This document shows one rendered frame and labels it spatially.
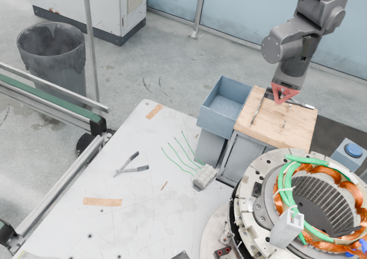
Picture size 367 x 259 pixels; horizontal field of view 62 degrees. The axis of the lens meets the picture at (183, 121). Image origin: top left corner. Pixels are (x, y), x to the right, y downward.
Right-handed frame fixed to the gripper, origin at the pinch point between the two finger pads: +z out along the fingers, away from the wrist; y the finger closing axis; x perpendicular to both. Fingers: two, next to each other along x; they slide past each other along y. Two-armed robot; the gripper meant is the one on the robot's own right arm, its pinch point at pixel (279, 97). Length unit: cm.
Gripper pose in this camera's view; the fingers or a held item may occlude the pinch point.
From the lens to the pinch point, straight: 81.0
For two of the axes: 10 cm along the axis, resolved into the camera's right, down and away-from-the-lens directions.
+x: 9.0, 3.6, -2.3
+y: -4.2, 6.6, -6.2
